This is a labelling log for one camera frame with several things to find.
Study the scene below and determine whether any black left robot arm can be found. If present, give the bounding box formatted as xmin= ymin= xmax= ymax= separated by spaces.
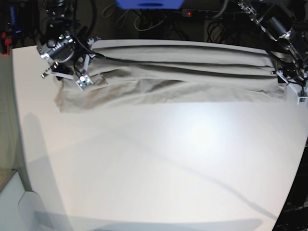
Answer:
xmin=233 ymin=0 xmax=308 ymax=97

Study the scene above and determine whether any blue plastic box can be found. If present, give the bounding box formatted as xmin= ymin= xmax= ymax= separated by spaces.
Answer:
xmin=116 ymin=0 xmax=184 ymax=10

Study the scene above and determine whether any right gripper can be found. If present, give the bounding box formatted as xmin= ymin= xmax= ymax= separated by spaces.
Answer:
xmin=40 ymin=36 xmax=99 ymax=81

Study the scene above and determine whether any black power strip red light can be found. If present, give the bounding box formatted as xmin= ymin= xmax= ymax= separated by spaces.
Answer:
xmin=181 ymin=9 xmax=218 ymax=19

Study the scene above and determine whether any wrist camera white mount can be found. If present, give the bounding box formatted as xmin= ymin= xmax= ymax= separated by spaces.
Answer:
xmin=297 ymin=91 xmax=308 ymax=105
xmin=76 ymin=73 xmax=93 ymax=90

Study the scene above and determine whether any beige t-shirt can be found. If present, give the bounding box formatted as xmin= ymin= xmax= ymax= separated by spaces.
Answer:
xmin=55 ymin=40 xmax=286 ymax=113

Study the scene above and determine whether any white cabinet corner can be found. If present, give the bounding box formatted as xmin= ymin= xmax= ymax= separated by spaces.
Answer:
xmin=0 ymin=168 xmax=70 ymax=231

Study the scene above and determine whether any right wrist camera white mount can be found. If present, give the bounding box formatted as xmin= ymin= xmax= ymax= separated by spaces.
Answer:
xmin=76 ymin=73 xmax=93 ymax=90

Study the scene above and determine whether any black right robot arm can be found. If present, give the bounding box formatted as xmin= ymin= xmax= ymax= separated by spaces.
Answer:
xmin=37 ymin=0 xmax=99 ymax=89

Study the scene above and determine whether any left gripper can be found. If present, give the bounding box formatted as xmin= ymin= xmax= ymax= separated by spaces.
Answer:
xmin=271 ymin=68 xmax=308 ymax=94

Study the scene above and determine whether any red black clamp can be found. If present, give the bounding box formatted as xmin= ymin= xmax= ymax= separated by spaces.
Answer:
xmin=0 ymin=31 xmax=12 ymax=56

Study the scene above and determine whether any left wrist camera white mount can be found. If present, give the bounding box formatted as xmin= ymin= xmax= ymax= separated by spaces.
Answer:
xmin=297 ymin=91 xmax=308 ymax=105

